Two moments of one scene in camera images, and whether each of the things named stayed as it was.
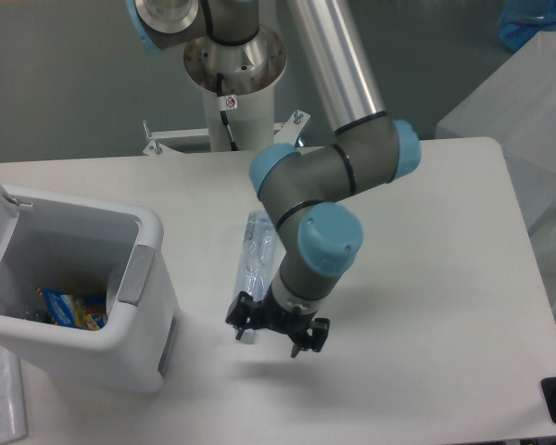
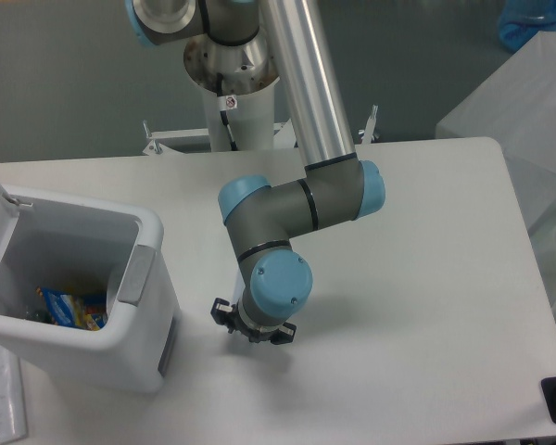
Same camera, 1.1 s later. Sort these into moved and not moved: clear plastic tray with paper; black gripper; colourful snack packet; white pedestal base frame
Moved: black gripper
Not moved: clear plastic tray with paper; white pedestal base frame; colourful snack packet
